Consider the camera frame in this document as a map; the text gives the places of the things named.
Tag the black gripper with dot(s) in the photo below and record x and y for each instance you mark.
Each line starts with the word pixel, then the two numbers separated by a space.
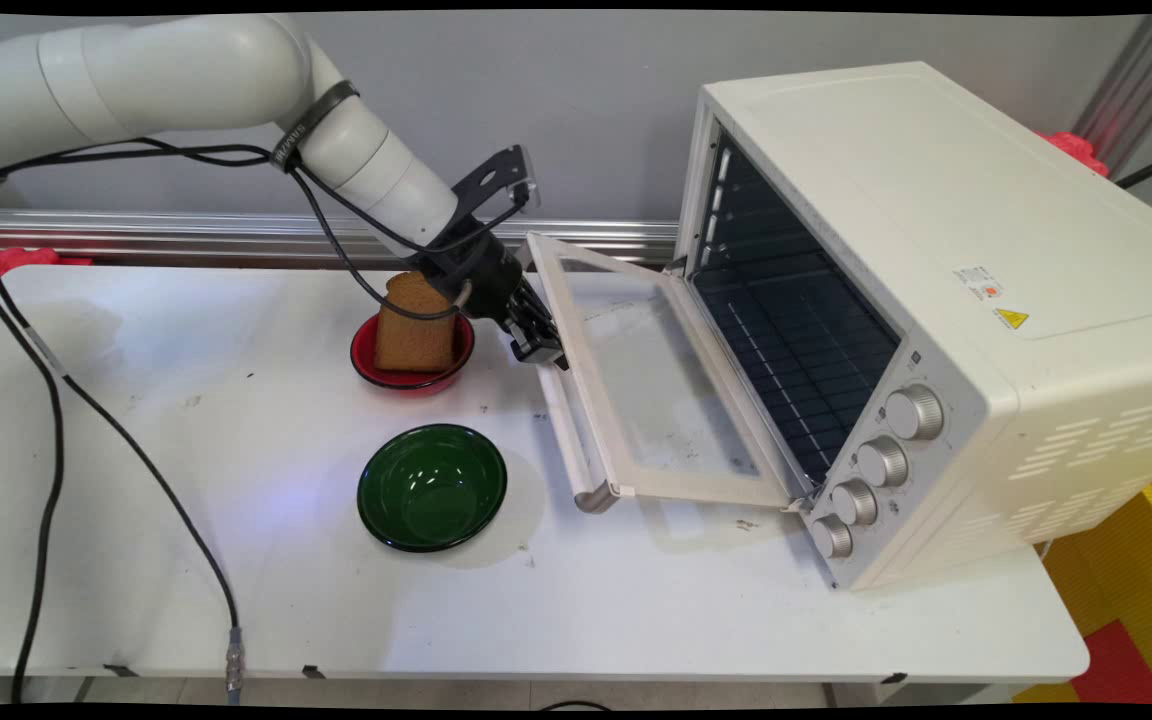
pixel 481 280

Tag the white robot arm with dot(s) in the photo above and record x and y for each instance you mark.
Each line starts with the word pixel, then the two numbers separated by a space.
pixel 136 80

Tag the brown toast slice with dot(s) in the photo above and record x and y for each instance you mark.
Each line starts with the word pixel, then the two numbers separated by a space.
pixel 414 335

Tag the red bowl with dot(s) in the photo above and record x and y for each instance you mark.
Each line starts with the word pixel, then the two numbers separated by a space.
pixel 406 380

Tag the green bowl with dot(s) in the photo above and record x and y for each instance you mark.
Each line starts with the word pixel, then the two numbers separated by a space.
pixel 431 490

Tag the silver oven knob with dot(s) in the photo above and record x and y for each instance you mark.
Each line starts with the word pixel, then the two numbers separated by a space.
pixel 854 502
pixel 914 412
pixel 882 461
pixel 832 537

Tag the black table edge clip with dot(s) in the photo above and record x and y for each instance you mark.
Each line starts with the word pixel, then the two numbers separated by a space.
pixel 894 679
pixel 313 672
pixel 120 670

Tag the white label sticker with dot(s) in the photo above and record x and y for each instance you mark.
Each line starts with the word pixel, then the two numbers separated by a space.
pixel 978 282

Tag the yellow warning sticker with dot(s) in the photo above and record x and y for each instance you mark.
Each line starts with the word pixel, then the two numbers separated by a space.
pixel 1012 319

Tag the red plastic clamp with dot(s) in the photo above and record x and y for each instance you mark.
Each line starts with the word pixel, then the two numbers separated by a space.
pixel 1076 152
pixel 26 262

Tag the yellow foam mat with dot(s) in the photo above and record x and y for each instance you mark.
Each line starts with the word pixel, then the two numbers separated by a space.
pixel 1116 570

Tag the red foam mat tile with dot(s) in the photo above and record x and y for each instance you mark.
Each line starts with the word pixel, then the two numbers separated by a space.
pixel 1121 665

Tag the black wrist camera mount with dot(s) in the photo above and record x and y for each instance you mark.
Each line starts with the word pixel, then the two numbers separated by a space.
pixel 486 185

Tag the aluminium rail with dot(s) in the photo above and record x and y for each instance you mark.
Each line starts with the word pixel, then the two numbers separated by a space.
pixel 186 235

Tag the aluminium frame post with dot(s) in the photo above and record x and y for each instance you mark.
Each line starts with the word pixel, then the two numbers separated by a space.
pixel 1136 80

